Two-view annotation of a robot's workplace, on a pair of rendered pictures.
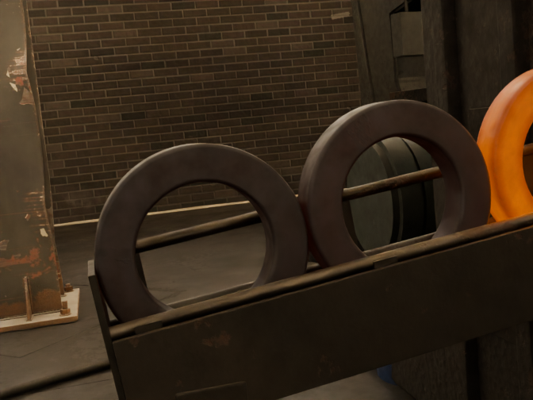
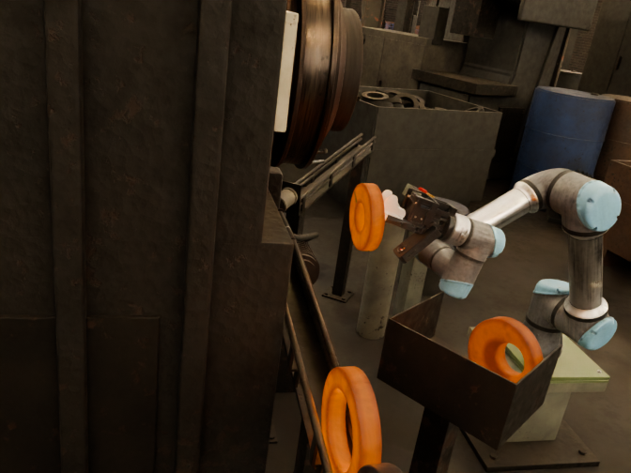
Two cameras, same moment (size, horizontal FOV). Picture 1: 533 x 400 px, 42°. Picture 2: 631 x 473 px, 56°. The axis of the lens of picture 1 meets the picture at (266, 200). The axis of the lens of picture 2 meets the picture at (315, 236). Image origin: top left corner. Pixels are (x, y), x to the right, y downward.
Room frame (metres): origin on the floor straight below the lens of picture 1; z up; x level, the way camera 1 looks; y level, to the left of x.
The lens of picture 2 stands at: (0.79, 0.42, 1.26)
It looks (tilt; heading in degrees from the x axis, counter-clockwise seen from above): 21 degrees down; 268
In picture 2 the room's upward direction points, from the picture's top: 8 degrees clockwise
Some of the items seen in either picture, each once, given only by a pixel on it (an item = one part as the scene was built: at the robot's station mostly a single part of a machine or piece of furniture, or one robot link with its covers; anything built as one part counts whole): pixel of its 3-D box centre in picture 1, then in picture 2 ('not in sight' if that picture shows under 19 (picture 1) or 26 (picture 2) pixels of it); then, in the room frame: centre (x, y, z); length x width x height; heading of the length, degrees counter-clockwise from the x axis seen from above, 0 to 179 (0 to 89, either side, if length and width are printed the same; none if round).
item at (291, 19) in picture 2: not in sight; (273, 64); (0.87, -0.64, 1.15); 0.26 x 0.02 x 0.18; 104
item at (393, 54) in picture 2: not in sight; (395, 93); (0.03, -5.42, 0.55); 1.10 x 0.53 x 1.10; 124
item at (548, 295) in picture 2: not in sight; (553, 301); (-0.02, -1.23, 0.49); 0.13 x 0.12 x 0.14; 115
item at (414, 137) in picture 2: not in sight; (397, 147); (0.18, -3.68, 0.39); 1.03 x 0.83 x 0.77; 29
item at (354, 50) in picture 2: not in sight; (336, 70); (0.75, -1.02, 1.11); 0.28 x 0.06 x 0.28; 104
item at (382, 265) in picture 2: not in sight; (380, 277); (0.44, -1.76, 0.26); 0.12 x 0.12 x 0.52
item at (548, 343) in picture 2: not in sight; (541, 332); (-0.02, -1.24, 0.37); 0.15 x 0.15 x 0.10
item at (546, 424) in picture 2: not in sight; (521, 395); (-0.02, -1.24, 0.13); 0.40 x 0.40 x 0.26; 13
